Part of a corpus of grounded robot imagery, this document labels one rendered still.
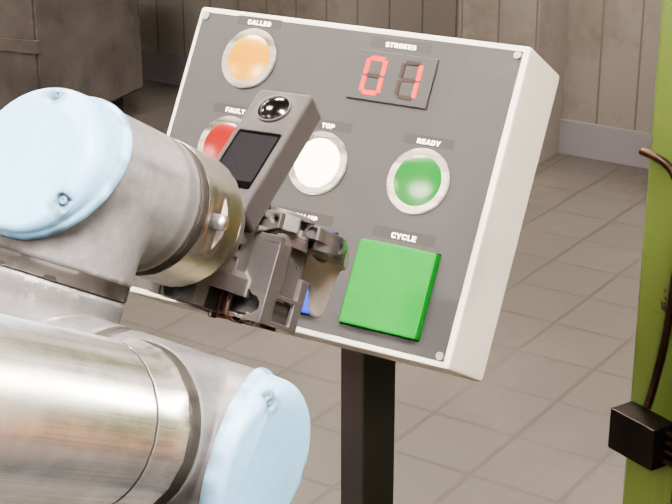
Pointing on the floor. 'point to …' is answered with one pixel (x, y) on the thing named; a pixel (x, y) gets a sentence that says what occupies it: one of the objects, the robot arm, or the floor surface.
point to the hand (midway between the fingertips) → (332, 253)
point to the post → (367, 428)
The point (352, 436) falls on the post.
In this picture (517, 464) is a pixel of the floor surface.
